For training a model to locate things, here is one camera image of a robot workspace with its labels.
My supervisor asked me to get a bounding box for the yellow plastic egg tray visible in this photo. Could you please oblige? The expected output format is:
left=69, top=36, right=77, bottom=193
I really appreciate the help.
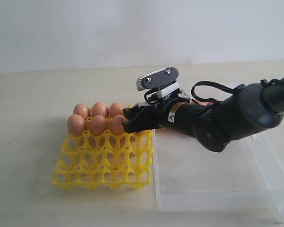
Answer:
left=52, top=116, right=154, bottom=189

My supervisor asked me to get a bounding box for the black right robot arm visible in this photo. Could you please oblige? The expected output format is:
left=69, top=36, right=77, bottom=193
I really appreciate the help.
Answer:
left=123, top=67, right=284, bottom=152

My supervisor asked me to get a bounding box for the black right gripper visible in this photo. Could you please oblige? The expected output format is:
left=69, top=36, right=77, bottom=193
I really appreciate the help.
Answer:
left=122, top=101, right=204, bottom=135

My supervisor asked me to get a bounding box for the black cable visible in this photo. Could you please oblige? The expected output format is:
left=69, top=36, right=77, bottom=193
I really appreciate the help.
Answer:
left=190, top=81, right=237, bottom=105

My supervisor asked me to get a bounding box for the clear plastic container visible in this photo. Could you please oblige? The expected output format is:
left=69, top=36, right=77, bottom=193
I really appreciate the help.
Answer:
left=154, top=129, right=284, bottom=223

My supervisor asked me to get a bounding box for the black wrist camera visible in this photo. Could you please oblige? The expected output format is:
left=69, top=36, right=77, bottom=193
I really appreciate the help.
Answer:
left=136, top=67, right=180, bottom=105

